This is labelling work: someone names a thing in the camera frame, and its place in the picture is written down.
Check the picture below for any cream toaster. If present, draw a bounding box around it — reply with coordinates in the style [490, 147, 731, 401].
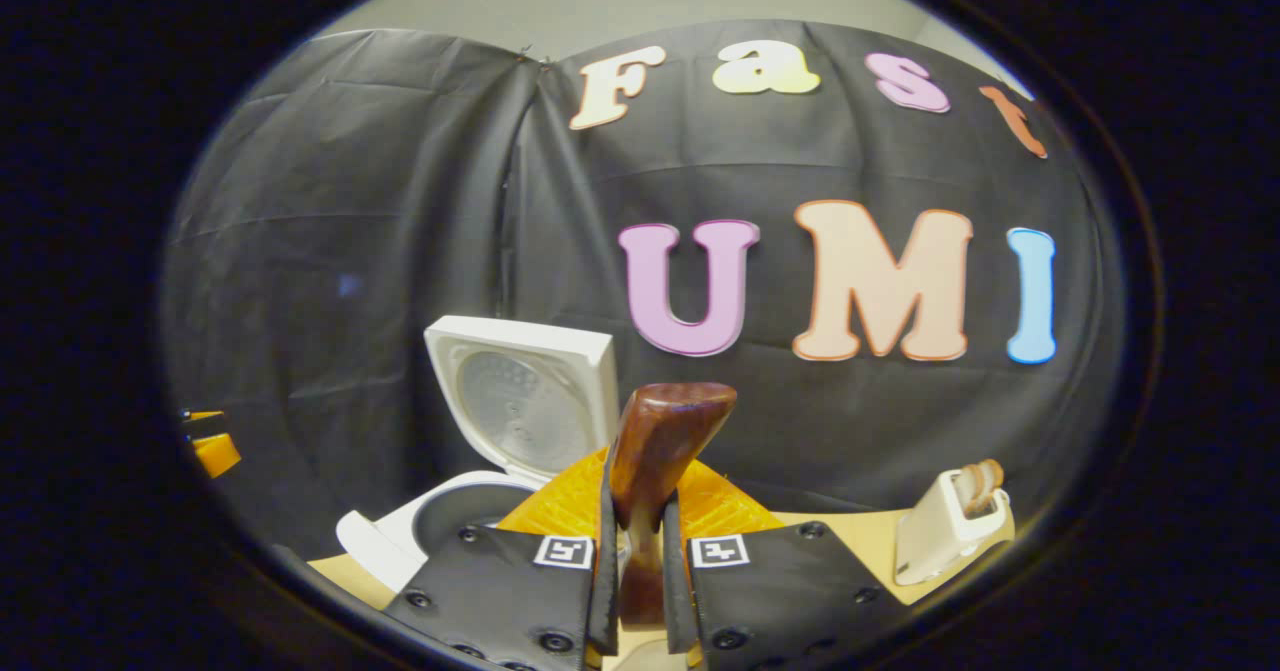
[893, 469, 1013, 587]

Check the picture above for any white rice cooker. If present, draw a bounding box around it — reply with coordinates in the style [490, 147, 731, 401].
[335, 316, 621, 592]

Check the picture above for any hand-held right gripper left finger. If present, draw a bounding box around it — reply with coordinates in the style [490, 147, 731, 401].
[385, 448, 621, 671]

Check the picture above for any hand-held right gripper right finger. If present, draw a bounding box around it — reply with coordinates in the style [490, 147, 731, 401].
[660, 461, 911, 671]

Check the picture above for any brown wooden spoon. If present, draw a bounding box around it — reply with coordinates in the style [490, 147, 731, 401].
[607, 383, 738, 627]

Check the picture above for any black backdrop cloth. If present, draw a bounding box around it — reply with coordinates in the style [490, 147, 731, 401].
[160, 19, 1126, 557]

